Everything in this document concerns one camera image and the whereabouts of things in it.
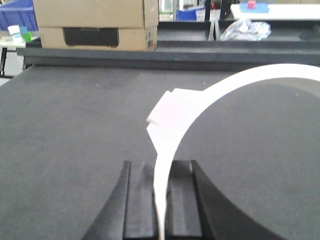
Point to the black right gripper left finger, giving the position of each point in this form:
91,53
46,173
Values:
130,212

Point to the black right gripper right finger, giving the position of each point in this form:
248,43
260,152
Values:
197,209

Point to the white curved PVC pipe clamp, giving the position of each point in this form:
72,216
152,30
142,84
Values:
182,106

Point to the black raised platform board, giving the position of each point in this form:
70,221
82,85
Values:
195,46

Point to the crumpled clear plastic bag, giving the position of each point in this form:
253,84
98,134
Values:
246,30

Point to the green plastic cup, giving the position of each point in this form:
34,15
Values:
27,37

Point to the blue plastic cup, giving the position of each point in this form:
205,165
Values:
23,30

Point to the light blue tray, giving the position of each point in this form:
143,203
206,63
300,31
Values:
259,8

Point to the pink cube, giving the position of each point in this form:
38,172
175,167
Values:
251,4

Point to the upper cardboard box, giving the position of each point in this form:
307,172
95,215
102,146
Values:
127,14

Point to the white paper cup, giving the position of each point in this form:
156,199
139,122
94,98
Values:
15,33

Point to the white background table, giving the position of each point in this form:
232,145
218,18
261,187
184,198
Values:
299,12

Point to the blue plastic crate far left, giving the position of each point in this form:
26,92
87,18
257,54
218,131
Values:
18,12

